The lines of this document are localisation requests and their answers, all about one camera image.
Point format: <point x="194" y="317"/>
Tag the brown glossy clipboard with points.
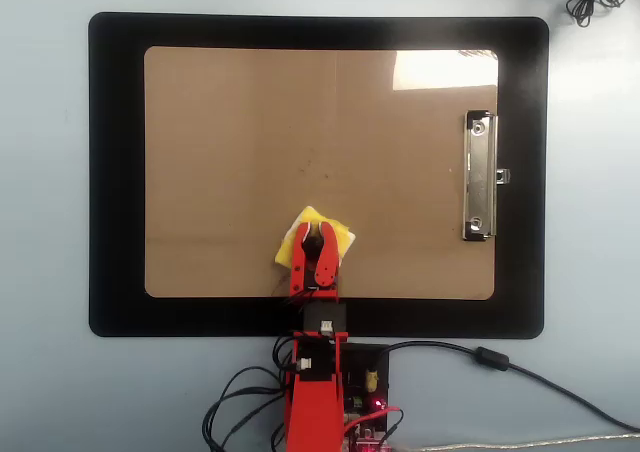
<point x="225" y="147"/>

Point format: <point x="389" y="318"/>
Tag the controller board with LED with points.
<point x="370" y="422"/>

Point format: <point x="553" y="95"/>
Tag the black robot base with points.
<point x="362" y="357"/>

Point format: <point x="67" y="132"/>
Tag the silver metal clipboard clip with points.
<point x="479" y="182"/>

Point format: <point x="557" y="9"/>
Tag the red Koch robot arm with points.
<point x="315" y="402"/>

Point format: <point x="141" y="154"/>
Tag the black rubber mat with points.
<point x="115" y="172"/>

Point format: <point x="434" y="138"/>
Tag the yellow white sponge black knob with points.
<point x="310" y="216"/>

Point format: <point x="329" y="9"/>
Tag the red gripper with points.
<point x="322" y="296"/>

